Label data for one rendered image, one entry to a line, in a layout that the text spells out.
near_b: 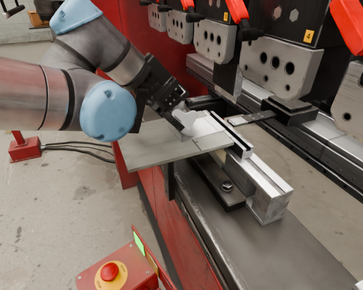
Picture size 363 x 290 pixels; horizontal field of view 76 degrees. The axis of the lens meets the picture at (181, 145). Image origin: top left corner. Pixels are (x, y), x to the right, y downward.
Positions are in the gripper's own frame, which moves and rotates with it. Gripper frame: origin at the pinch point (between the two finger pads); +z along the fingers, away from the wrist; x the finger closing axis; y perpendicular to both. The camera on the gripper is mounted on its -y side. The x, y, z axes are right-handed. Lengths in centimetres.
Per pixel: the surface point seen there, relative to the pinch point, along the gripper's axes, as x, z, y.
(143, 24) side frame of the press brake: 84, 2, 21
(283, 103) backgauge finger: -3.6, 17.4, 24.9
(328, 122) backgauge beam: -11.4, 28.6, 30.3
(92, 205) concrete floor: 81, 56, -90
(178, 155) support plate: -8.3, -2.8, -4.5
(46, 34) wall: 678, 28, -96
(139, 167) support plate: -8.4, -8.7, -11.7
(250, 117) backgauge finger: -2.1, 13.2, 15.2
